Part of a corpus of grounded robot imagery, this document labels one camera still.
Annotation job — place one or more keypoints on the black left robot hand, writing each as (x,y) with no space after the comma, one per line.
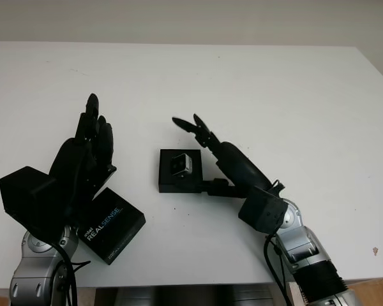
(73,165)

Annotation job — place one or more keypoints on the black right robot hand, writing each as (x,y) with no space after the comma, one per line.
(239,165)

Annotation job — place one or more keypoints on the small silver depth camera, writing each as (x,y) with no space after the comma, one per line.
(182,164)

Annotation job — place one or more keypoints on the black RealSense box lid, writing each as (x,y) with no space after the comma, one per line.
(115,229)

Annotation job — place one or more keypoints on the grey robot torso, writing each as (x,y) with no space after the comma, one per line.
(185,296)

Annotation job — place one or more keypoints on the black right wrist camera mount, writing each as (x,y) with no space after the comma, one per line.
(261,208)

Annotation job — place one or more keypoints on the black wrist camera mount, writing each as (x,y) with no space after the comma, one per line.
(25,194)
(261,208)

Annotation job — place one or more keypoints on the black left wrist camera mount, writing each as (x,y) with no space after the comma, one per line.
(25,194)

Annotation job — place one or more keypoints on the black camera box with foam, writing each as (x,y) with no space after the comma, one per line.
(166,185)

